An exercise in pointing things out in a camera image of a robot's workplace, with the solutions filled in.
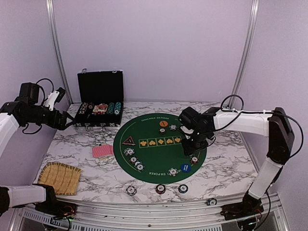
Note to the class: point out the red patterned card deck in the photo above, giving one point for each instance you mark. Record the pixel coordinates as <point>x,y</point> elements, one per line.
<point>102,151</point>

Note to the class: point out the black white chip stack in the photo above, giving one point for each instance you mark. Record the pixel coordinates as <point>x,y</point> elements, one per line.
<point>131,190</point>

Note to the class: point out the aluminium front rail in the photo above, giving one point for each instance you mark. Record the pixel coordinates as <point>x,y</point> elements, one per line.
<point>94,216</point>

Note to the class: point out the black poker chip case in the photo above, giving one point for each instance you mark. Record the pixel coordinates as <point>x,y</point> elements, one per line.
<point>102,99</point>

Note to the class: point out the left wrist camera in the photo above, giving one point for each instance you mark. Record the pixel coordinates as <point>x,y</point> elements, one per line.
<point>54,97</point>

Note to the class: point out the blue small blind button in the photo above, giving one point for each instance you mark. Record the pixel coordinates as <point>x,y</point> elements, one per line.
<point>185,168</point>

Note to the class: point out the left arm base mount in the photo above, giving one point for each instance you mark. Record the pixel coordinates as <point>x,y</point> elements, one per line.
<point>53,206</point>

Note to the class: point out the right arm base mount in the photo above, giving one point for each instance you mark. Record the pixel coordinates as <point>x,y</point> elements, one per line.
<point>247,207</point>

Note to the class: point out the left aluminium frame post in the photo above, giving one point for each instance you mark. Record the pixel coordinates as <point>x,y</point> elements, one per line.
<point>57,50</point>

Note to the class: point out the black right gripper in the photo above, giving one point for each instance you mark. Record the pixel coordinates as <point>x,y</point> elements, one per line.
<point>188,150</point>

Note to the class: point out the right aluminium frame post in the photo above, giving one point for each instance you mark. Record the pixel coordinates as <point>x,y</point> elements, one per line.
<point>247,45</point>

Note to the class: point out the round green poker mat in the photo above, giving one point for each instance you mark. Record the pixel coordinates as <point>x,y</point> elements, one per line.
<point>158,152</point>

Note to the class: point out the orange dealer button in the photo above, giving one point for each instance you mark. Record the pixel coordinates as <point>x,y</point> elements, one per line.
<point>163,123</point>

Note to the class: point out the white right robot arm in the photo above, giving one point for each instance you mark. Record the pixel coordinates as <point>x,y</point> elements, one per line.
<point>274,125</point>

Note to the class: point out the triangular black red button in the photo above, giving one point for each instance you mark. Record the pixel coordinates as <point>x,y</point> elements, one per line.
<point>129,141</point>

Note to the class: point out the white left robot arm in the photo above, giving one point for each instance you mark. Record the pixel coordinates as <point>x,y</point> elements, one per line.
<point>19,114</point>

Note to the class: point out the aluminium frame post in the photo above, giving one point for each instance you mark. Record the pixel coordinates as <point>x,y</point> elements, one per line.
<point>247,45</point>
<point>57,50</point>

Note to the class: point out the striped blue yellow card box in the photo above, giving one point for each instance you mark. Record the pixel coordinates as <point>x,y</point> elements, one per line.
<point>103,158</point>

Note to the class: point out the woven bamboo tray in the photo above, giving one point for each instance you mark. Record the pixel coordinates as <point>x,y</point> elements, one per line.
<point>62,177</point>

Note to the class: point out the blue green chip stack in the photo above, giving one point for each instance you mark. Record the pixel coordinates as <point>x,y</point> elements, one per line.
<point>183,188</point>

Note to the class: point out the red black chip stack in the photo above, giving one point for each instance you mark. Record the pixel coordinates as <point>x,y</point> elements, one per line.
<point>160,189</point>

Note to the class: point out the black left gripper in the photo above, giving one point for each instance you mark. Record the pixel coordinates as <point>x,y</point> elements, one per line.
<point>60,125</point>

